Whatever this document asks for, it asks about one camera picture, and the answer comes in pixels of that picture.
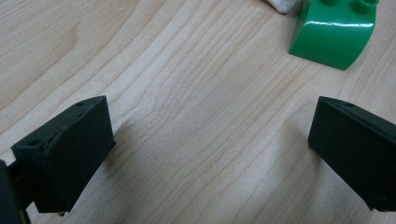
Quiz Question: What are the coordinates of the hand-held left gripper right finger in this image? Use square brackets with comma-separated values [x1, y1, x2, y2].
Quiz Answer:
[307, 95, 396, 213]

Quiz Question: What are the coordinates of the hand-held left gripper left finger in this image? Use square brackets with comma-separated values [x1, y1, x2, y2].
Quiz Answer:
[11, 95, 117, 216]

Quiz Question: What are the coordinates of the green building block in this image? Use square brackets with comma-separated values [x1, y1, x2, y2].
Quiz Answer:
[288, 0, 380, 72]

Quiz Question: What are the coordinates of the clear bag with white trim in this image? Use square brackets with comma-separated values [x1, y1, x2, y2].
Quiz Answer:
[265, 0, 304, 15]

